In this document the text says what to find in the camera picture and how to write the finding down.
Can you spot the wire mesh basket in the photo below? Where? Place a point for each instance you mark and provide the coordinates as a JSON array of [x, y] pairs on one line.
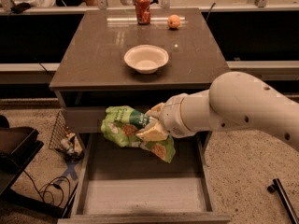
[[60, 131]]

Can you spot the grey drawer cabinet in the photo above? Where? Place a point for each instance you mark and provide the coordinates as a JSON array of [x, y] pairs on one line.
[[93, 71]]

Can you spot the black bar on floor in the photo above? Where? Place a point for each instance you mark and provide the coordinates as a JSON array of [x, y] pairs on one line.
[[276, 186]]

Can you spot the green rice chip bag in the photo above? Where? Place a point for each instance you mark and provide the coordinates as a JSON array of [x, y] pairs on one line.
[[123, 122]]

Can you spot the crumpled packet in basket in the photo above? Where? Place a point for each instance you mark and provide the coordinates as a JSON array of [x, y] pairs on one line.
[[71, 145]]

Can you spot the orange soda can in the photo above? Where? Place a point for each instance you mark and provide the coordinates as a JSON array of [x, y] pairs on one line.
[[142, 11]]

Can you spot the open middle drawer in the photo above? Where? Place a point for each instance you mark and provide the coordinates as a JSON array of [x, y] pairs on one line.
[[131, 186]]

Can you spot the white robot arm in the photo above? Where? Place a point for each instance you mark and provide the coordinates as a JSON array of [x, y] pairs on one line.
[[234, 101]]

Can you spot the black tray stand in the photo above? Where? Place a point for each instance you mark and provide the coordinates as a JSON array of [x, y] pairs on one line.
[[18, 146]]

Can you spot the white paper bowl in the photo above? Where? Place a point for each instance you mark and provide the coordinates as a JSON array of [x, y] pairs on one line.
[[146, 59]]

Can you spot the black device on ledge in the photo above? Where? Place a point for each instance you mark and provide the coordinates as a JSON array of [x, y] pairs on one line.
[[20, 8]]

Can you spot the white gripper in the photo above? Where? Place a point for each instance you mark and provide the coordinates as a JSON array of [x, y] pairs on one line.
[[172, 116]]

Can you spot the orange fruit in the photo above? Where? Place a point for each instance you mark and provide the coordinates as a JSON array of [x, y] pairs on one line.
[[173, 21]]

